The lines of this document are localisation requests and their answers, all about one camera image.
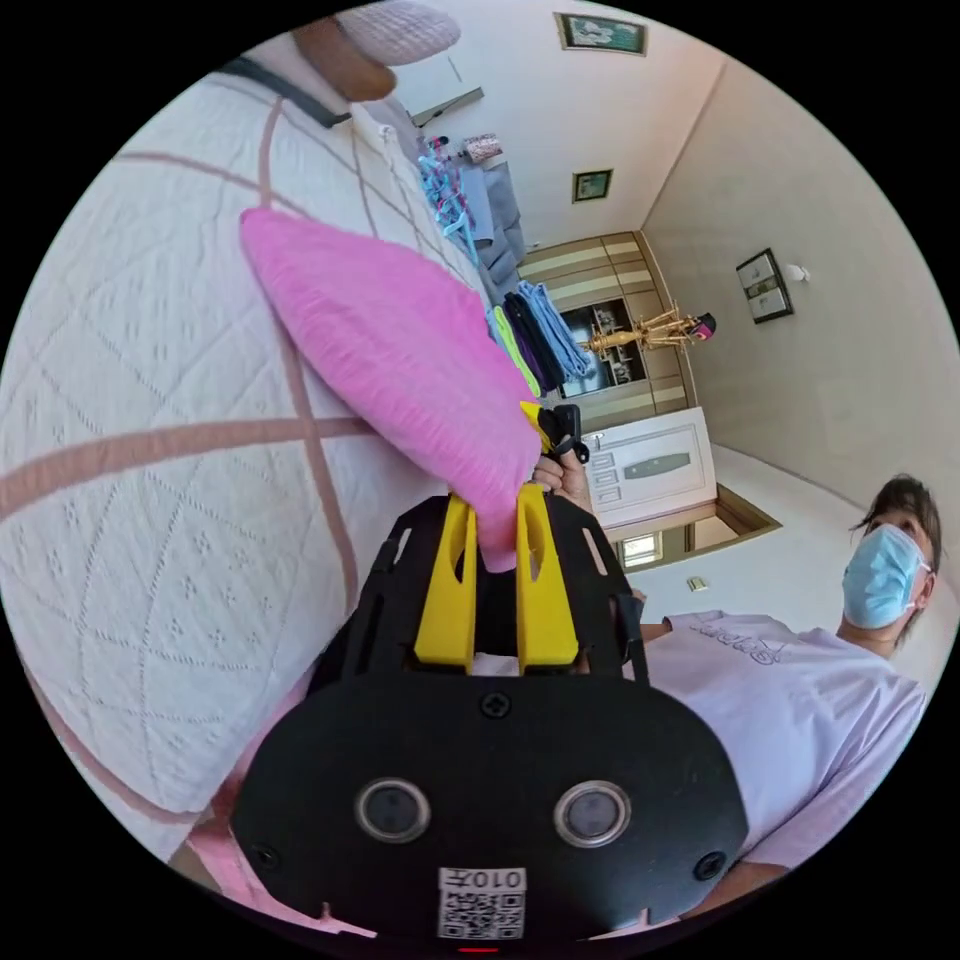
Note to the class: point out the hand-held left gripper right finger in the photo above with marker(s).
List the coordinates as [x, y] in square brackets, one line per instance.
[546, 607]

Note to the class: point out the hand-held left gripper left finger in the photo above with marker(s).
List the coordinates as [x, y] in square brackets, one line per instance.
[450, 600]

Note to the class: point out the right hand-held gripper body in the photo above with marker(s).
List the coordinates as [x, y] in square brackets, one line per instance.
[564, 427]

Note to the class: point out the deep pink short sleeve shirt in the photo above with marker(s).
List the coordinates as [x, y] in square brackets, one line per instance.
[390, 352]

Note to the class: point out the person's right hand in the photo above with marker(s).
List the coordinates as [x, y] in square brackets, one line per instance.
[568, 480]

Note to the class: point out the pile of clothes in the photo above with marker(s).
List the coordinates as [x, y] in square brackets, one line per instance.
[540, 337]

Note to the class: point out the wooden cupboard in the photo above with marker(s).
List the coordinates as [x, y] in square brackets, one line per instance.
[637, 375]

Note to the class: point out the white door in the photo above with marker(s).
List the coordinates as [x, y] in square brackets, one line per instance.
[652, 465]

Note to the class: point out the golden coat stand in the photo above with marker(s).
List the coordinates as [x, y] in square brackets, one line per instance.
[645, 330]

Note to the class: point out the grey clothes heap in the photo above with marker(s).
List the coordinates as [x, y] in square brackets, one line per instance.
[495, 217]

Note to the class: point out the heap of blue hangers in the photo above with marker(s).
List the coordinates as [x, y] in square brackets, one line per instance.
[446, 199]

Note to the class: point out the person's body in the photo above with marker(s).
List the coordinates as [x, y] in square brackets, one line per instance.
[795, 712]

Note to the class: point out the bed with white quilt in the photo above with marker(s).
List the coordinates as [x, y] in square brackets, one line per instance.
[150, 450]

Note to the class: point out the brown pillow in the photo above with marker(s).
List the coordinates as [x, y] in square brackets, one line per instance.
[352, 64]

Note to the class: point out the pale pink textured pillow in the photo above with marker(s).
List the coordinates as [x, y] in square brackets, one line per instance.
[405, 30]

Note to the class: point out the small framed wall picture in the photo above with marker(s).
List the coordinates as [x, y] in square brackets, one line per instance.
[592, 186]

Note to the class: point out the black framed wall picture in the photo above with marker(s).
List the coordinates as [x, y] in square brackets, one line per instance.
[765, 286]

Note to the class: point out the large framed wall picture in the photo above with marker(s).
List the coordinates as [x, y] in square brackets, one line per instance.
[601, 34]

